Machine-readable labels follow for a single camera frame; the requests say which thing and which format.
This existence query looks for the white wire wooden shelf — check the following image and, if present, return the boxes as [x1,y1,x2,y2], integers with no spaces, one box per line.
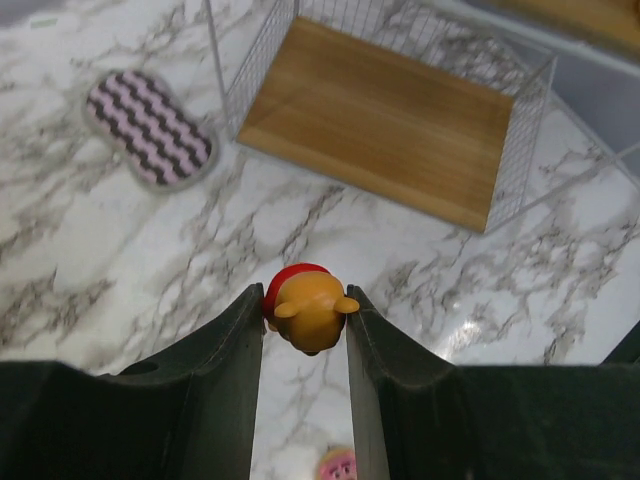
[202,0,640,235]

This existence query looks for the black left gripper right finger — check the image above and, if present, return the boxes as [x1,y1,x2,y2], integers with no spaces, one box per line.
[346,286,639,479]

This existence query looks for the pink strawberry donut toy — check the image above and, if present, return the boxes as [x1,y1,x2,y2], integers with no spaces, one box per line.
[314,447,357,480]

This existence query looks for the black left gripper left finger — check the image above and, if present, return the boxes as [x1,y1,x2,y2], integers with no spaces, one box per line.
[1,284,263,479]

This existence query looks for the orange bear toy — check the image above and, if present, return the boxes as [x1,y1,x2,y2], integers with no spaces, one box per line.
[262,263,360,356]

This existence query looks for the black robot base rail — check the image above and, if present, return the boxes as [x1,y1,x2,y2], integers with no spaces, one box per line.
[603,324,640,364]

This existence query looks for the purple wavy striped sponge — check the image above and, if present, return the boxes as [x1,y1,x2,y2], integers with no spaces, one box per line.
[83,69,220,193]

